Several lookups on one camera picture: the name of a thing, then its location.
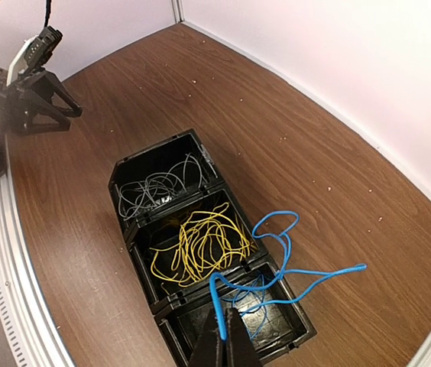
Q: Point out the aluminium front rail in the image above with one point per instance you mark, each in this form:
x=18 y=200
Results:
x=29 y=328

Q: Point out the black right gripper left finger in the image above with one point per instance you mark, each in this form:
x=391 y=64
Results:
x=208 y=351

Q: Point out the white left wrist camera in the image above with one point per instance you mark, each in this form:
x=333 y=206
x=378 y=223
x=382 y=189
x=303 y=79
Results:
x=34 y=53

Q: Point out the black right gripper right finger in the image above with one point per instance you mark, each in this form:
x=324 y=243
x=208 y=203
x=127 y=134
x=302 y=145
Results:
x=239 y=349

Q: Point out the aluminium frame post left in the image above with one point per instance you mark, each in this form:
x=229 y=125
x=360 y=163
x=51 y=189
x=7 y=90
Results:
x=177 y=6

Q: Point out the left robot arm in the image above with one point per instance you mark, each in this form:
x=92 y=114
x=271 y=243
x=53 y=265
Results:
x=32 y=99

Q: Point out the black three-compartment bin tray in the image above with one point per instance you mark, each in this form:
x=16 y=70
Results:
x=182 y=223

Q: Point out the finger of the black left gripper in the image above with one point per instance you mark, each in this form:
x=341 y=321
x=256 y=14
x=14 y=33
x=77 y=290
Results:
x=38 y=124
x=44 y=85

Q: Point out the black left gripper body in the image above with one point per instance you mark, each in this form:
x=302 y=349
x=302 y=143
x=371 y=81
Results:
x=18 y=113

